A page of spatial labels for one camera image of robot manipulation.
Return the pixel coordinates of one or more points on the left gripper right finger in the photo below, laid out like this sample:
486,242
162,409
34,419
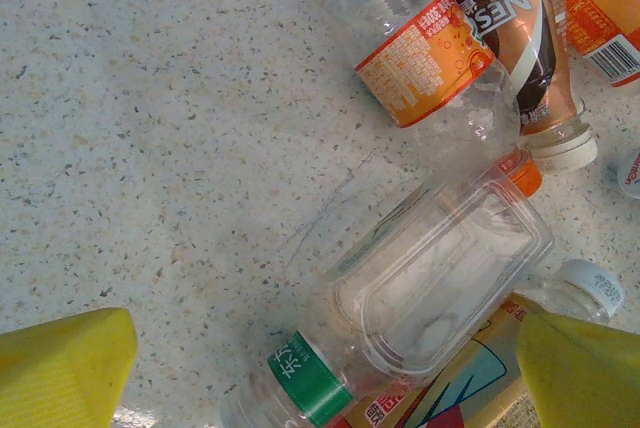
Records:
585,378

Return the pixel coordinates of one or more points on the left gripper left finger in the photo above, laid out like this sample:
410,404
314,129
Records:
55,378

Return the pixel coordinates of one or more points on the yellow colourful label bottle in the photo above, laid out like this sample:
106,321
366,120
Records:
480,388

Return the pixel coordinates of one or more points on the clear square bottle green band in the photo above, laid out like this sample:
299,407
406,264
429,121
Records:
425,288

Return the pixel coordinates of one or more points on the clear bottle pink label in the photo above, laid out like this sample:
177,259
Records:
631,175

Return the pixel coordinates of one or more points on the clear bottle orange label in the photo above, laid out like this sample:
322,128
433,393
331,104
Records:
425,63

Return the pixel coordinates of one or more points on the copper brown coffee bottle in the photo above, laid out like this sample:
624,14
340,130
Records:
505,23

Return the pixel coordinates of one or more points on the orange label bottle with barcode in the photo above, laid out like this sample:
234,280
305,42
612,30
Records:
600,8

